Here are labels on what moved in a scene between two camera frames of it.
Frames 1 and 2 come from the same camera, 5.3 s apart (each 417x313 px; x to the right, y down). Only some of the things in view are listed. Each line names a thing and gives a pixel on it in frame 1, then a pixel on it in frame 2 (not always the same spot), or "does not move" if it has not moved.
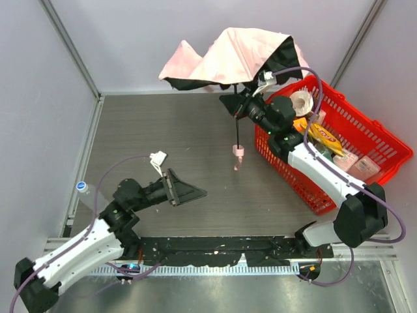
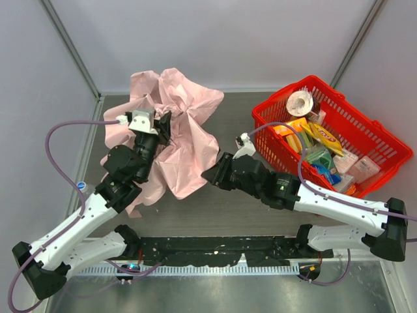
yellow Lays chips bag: (326, 137) does not move
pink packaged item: (346, 162) does not move
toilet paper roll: (302, 101) does not move
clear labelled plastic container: (363, 169) does not move
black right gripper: (243, 102) -> (226, 173)
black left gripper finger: (184, 192) -> (165, 130)
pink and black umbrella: (239, 56) -> (182, 161)
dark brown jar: (316, 104) does not move
